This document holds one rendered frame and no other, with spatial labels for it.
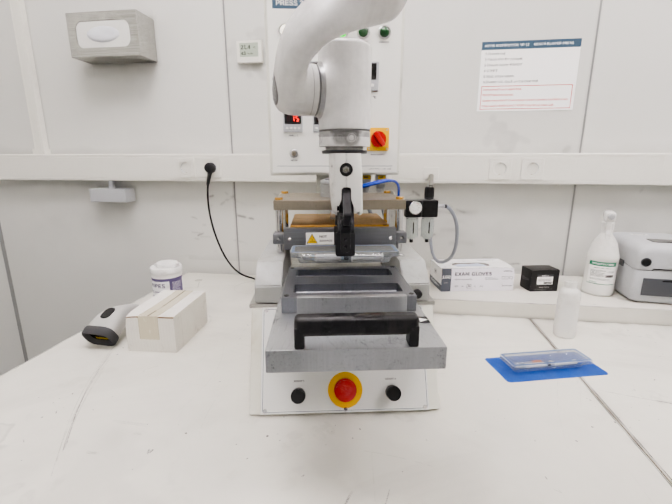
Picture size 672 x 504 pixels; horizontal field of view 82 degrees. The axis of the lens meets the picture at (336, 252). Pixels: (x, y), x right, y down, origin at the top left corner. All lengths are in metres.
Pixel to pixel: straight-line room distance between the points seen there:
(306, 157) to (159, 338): 0.56
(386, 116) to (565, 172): 0.69
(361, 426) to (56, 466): 0.46
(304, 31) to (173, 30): 1.14
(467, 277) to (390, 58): 0.66
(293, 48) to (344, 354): 0.40
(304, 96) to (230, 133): 0.94
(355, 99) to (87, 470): 0.67
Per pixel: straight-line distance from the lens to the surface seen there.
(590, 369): 1.03
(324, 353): 0.48
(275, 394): 0.74
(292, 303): 0.57
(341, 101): 0.63
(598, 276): 1.37
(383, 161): 1.02
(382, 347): 0.48
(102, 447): 0.77
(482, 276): 1.27
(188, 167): 1.55
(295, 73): 0.58
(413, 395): 0.75
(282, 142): 1.01
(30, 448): 0.83
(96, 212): 1.85
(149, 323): 1.00
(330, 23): 0.56
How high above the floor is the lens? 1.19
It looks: 13 degrees down
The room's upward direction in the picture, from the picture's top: straight up
